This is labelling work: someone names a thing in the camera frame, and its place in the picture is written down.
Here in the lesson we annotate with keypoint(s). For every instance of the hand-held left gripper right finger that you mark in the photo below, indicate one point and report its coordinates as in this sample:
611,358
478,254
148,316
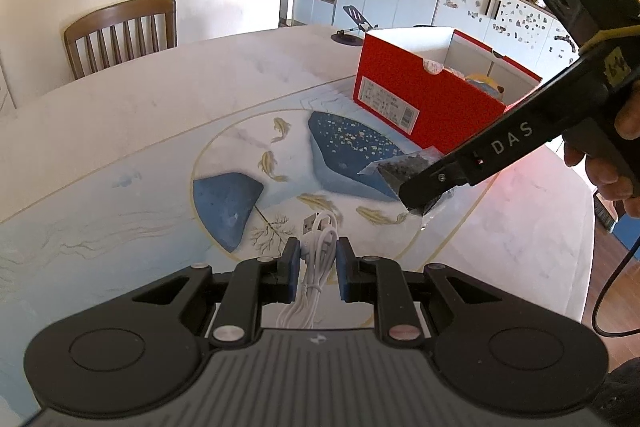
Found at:
345,269

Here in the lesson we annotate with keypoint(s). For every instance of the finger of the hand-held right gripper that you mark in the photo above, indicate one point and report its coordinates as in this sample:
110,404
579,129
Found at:
435,184

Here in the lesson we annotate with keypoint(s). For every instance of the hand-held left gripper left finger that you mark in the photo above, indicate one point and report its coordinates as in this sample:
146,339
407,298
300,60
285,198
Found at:
291,269

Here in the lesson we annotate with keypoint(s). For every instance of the clear bag of black seeds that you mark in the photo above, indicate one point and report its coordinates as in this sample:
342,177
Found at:
395,169

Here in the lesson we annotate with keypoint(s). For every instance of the yellow plush toy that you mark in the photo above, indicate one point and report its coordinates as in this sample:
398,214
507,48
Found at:
482,82

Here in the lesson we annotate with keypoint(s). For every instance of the red cardboard box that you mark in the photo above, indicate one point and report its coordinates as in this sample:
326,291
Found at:
400,72

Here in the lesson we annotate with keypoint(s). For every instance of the white marble desktop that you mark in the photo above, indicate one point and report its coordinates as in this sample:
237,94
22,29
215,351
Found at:
150,107

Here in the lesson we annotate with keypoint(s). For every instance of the person's right hand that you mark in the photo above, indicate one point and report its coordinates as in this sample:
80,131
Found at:
612,197

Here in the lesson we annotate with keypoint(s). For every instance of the black phone stand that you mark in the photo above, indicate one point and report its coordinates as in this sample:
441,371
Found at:
352,38

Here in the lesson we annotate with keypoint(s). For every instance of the person's dark clothing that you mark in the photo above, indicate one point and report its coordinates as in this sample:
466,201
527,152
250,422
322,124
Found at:
625,402

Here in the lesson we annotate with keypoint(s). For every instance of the brown wooden chair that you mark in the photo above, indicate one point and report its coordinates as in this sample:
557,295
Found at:
120,9

